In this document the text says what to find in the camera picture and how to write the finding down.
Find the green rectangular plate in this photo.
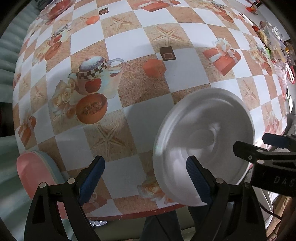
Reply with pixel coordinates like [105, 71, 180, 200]
[32, 151, 65, 184]

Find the pink rectangular plate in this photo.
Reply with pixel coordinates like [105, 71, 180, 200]
[16, 151, 68, 219]

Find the pale green curtain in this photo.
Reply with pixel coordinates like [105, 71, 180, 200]
[1, 1, 40, 240]

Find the checkered printed tablecloth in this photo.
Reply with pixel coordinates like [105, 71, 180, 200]
[13, 1, 287, 219]

